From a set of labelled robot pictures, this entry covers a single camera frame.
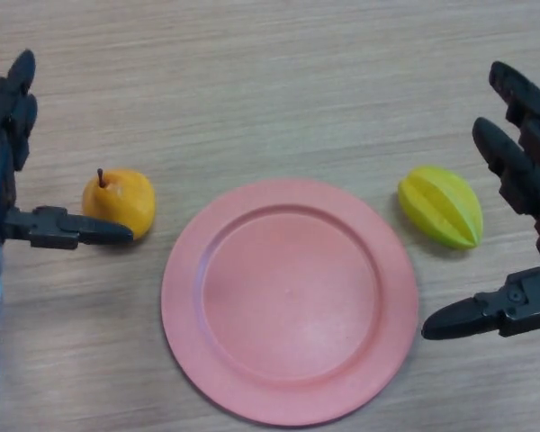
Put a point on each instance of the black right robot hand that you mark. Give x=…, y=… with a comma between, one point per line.
x=528, y=180

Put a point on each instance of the yellow pear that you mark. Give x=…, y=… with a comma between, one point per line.
x=126, y=202

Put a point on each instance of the pink round plate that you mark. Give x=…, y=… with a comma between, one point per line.
x=288, y=306

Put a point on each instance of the yellow-green starfruit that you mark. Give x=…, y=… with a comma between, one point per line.
x=441, y=207

